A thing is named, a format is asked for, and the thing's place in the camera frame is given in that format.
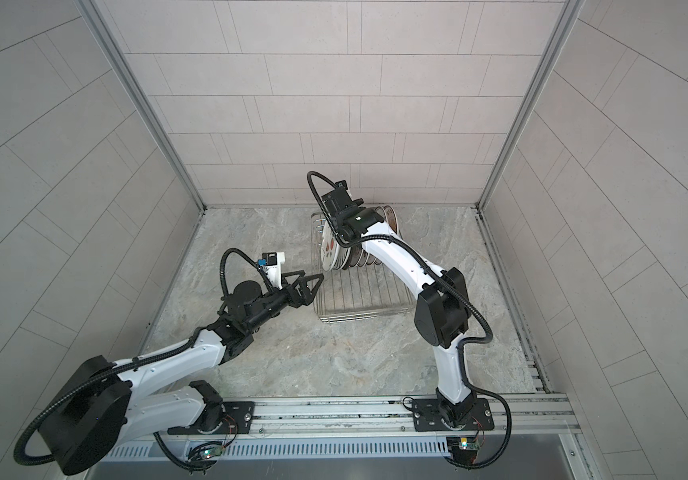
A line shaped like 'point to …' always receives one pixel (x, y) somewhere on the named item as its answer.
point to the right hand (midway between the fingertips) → (349, 217)
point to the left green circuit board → (211, 451)
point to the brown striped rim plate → (333, 254)
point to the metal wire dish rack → (355, 294)
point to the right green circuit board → (465, 445)
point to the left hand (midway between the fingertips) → (321, 275)
